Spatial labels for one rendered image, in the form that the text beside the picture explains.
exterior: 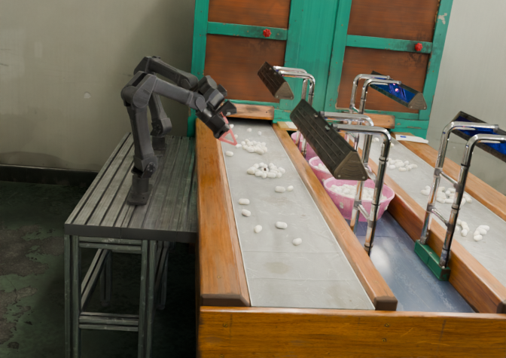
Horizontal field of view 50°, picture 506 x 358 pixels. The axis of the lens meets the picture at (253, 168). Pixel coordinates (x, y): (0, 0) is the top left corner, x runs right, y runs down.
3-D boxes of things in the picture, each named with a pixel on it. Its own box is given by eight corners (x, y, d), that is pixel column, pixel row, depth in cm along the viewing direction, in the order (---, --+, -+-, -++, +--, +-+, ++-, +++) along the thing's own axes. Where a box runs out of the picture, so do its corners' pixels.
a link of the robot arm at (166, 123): (173, 130, 260) (152, 64, 257) (165, 133, 254) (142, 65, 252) (163, 133, 263) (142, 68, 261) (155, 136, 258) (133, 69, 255)
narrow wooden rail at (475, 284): (493, 341, 138) (504, 303, 135) (326, 145, 309) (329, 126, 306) (513, 342, 139) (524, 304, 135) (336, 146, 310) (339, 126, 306)
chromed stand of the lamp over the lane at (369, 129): (306, 276, 157) (328, 124, 143) (294, 245, 176) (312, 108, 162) (370, 278, 159) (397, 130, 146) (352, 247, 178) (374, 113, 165)
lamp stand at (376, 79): (349, 175, 254) (364, 78, 240) (339, 161, 272) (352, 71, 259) (388, 177, 256) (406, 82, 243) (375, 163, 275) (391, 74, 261)
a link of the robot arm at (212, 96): (215, 97, 222) (200, 76, 214) (229, 102, 216) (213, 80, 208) (197, 117, 219) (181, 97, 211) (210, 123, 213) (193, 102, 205)
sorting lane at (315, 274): (250, 313, 128) (251, 305, 127) (217, 126, 299) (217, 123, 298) (373, 316, 132) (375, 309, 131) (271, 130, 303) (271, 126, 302)
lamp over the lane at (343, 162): (333, 179, 126) (338, 149, 124) (288, 118, 185) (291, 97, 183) (367, 182, 127) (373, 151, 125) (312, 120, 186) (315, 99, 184)
